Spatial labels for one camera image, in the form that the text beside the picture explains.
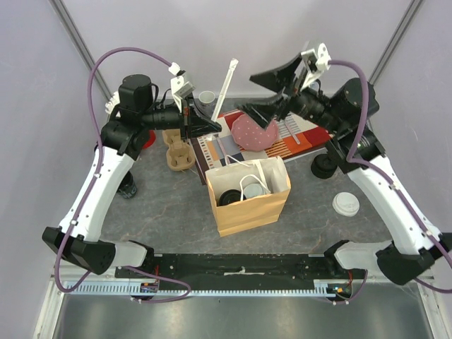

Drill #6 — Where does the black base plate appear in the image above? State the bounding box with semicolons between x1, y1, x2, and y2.
114;252;368;291

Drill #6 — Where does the cable duct rail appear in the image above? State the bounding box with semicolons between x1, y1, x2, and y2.
71;280;352;297

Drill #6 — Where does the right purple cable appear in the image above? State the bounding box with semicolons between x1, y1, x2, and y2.
328;59;452;307

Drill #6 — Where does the fork pink handle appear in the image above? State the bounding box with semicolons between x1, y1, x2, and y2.
215;137;230;165

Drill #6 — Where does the white lid stack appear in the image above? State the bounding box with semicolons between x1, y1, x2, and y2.
332;192;360;217

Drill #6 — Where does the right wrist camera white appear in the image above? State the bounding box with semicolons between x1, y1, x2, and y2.
299;42;331;90

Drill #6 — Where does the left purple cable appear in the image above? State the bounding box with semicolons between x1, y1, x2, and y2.
53;47;193;304

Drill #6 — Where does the black lid stack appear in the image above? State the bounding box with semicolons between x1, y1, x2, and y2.
311;154;338;179

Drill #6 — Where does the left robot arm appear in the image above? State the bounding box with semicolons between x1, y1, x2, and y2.
42;72;222;278

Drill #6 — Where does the pink dotted plate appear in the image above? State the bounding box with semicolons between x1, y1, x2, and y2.
231;114;279;152

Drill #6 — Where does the small grey patterned mug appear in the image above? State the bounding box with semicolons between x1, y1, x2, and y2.
198;90;216;112

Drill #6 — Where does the purple cable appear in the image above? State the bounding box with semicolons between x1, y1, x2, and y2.
328;59;452;307
53;47;193;304

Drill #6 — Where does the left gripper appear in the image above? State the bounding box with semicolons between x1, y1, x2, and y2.
142;93;222;143

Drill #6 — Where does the red straw holder cup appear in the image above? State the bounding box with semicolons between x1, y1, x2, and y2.
143;130;156;149

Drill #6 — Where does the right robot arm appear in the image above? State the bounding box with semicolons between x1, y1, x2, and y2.
241;56;451;285

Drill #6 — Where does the black plastic cup stack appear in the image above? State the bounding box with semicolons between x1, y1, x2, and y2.
117;172;137;199

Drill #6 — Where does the white wrapped straws bundle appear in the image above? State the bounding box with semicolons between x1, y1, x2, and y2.
105;91;120;115

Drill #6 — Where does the patchwork placemat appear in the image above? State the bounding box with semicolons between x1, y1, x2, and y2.
190;109;330;185

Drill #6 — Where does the brown paper bag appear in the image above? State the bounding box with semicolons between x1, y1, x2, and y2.
206;157;291;237

